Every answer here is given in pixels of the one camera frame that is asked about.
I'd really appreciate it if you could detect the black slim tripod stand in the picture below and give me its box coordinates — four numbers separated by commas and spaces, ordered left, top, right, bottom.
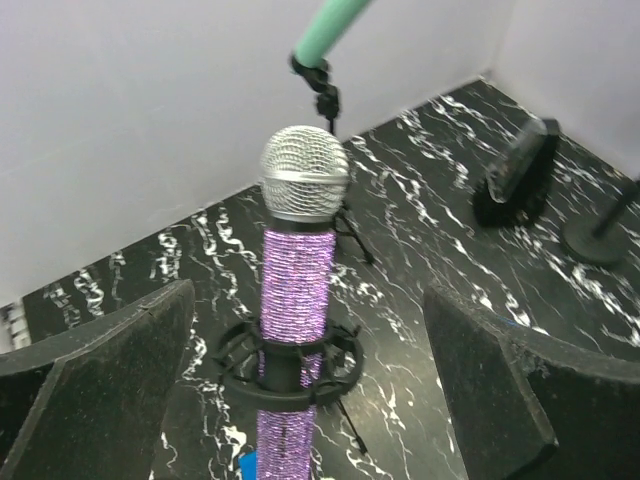
289, 53, 375, 265

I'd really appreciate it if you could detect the black round base stand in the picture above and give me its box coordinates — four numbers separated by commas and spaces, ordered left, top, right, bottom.
560, 178, 639, 268

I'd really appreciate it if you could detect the blue white toy block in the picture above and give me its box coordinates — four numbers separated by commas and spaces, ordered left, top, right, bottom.
238, 451, 257, 480

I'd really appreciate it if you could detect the black angled box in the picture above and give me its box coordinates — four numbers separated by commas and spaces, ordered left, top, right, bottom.
472, 118, 561, 228

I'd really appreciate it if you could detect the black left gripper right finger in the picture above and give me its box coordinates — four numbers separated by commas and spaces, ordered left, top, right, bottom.
423, 285, 639, 479

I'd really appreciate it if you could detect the mint green toy microphone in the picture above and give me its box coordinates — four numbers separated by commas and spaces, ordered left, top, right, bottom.
293, 0, 371, 68

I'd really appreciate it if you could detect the black shock mount tripod stand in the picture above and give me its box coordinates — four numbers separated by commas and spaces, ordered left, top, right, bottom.
213, 317, 364, 424

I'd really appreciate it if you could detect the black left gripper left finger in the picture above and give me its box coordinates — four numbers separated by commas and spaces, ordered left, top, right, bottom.
1, 280, 195, 479

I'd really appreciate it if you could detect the purple glitter microphone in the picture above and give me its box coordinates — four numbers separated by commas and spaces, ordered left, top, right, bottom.
256, 126, 348, 479

